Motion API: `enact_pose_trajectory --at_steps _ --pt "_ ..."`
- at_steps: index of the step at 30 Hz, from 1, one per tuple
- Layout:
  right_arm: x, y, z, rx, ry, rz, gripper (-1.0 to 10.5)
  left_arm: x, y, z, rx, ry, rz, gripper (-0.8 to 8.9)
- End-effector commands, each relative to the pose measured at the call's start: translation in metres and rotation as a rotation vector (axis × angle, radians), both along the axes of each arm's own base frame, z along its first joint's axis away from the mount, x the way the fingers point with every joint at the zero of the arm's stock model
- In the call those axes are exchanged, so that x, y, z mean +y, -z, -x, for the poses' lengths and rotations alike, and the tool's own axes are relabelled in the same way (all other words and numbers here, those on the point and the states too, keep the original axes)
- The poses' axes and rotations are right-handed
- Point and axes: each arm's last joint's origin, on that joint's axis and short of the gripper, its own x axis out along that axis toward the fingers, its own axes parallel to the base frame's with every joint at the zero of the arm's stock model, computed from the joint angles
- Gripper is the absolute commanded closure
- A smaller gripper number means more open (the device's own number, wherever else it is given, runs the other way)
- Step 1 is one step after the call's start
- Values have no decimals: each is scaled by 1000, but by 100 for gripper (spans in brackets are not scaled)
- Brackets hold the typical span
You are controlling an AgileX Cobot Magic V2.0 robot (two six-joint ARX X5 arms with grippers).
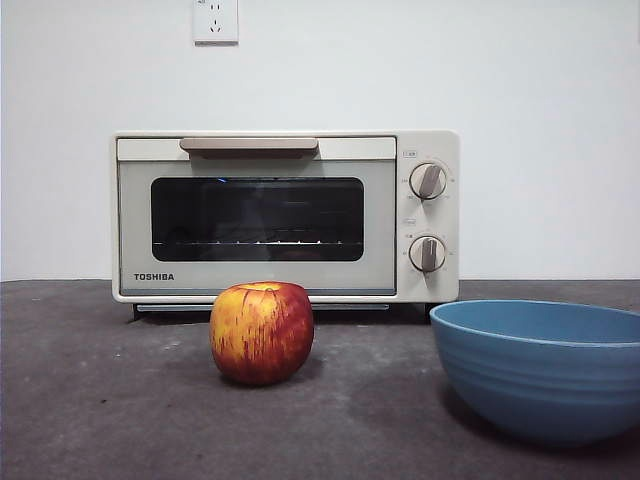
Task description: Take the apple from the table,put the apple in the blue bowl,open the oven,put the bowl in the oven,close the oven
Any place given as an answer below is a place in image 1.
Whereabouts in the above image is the white wall socket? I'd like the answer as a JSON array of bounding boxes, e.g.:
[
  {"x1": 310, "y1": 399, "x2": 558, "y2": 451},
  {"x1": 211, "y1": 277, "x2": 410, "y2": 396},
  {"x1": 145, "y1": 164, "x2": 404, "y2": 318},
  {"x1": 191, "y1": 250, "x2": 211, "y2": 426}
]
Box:
[{"x1": 192, "y1": 0, "x2": 240, "y2": 47}]

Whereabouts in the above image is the glass oven door with handle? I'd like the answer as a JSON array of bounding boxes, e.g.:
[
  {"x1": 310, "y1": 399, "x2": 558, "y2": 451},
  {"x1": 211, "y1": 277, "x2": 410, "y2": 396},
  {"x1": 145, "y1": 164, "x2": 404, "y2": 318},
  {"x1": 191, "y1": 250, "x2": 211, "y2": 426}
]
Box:
[{"x1": 115, "y1": 135, "x2": 399, "y2": 297}]

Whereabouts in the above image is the cream Toshiba toaster oven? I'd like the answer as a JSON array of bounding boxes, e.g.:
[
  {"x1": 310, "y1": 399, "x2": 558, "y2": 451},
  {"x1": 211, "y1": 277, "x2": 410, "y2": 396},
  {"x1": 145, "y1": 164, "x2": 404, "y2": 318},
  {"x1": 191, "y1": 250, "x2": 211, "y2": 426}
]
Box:
[{"x1": 110, "y1": 129, "x2": 461, "y2": 326}]

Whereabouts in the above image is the cream timer knob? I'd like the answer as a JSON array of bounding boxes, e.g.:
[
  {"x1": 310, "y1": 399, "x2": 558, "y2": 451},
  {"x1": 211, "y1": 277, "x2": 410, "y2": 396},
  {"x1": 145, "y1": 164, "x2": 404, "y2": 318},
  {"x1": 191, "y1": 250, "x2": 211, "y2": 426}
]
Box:
[{"x1": 408, "y1": 234, "x2": 448, "y2": 274}]

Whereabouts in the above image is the red yellow apple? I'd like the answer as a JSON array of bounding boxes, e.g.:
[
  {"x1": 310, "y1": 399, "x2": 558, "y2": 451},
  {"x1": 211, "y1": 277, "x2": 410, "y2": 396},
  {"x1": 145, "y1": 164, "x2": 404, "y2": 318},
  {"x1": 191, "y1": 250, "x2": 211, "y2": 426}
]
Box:
[{"x1": 209, "y1": 280, "x2": 315, "y2": 387}]

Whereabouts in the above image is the cream temperature knob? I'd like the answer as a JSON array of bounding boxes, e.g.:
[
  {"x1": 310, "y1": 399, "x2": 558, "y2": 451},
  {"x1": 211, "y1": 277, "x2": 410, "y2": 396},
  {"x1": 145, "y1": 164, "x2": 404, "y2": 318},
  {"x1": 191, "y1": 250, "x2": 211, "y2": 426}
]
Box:
[{"x1": 408, "y1": 162, "x2": 449, "y2": 201}]

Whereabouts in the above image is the blue ribbed bowl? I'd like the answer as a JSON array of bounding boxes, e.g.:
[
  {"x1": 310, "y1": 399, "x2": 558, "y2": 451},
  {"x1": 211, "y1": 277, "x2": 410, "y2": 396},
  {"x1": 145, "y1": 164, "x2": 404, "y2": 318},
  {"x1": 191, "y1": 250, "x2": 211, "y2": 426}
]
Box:
[{"x1": 428, "y1": 298, "x2": 640, "y2": 449}]

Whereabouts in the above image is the metal wire oven rack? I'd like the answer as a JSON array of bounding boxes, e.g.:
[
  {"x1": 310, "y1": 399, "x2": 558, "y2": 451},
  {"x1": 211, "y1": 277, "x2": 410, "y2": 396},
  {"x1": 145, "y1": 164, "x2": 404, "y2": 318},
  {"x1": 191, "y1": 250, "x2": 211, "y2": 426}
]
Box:
[{"x1": 152, "y1": 238, "x2": 364, "y2": 249}]

